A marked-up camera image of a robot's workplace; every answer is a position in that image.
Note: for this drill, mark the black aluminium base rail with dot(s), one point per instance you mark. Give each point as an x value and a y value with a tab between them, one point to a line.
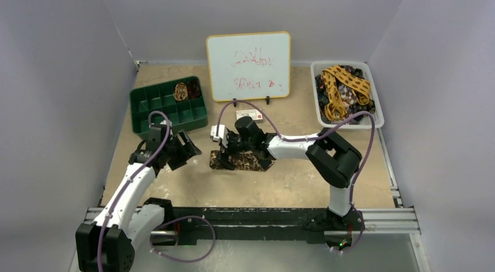
311	225

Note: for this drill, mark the rolled yellow patterned tie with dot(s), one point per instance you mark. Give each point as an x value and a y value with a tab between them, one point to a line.
181	93

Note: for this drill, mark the whiteboard with yellow frame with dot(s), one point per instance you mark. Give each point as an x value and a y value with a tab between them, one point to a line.
249	66

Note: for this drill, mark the white plastic basket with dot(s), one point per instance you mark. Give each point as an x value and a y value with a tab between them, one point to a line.
343	88

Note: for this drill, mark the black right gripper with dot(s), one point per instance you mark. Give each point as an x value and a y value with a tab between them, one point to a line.
227	145

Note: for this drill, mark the green compartment tray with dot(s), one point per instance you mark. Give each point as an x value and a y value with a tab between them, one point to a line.
187	115

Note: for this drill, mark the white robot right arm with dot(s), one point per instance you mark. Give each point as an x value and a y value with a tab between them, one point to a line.
335	159

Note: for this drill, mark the brown floral tie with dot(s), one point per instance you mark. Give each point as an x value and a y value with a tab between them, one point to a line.
243	161

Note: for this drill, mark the dark floral ties pile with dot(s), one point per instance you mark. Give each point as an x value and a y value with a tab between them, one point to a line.
348	104

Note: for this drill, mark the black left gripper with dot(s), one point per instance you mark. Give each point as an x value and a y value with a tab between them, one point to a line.
186	150

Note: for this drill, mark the rolled dark red tie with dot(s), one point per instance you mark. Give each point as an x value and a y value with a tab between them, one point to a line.
194	89

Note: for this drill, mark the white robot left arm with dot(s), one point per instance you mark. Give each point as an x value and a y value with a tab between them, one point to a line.
123	208

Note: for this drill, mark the small white cardboard box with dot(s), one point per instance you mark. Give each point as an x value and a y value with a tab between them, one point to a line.
254	114

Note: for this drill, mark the yellow spotted tie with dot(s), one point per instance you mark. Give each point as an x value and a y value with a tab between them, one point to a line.
340	88

